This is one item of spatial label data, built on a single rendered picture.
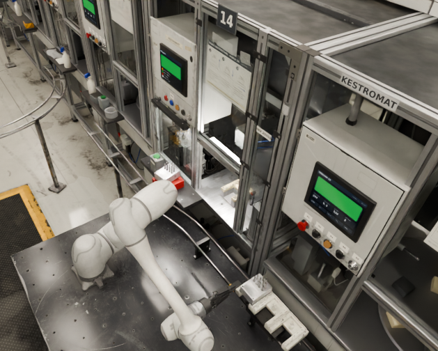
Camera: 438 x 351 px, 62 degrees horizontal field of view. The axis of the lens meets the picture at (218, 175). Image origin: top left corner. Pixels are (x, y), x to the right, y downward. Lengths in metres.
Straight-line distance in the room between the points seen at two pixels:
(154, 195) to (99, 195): 2.10
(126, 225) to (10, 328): 1.68
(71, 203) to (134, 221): 2.14
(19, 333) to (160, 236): 1.19
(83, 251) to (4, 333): 1.15
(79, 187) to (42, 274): 1.58
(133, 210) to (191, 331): 0.55
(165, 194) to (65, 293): 0.91
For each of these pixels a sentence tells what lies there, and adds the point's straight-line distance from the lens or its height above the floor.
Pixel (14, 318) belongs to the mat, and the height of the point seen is 0.01.
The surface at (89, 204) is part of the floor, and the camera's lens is 3.57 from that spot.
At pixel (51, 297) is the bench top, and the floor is 0.68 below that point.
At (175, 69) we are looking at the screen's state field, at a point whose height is 1.65.
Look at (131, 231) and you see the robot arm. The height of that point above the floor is 1.35.
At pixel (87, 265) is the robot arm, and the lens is 2.06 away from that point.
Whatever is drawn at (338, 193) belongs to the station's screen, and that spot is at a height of 1.65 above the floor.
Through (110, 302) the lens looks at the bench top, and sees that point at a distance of 2.13.
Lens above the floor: 2.51
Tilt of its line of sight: 42 degrees down
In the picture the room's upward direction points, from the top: 5 degrees clockwise
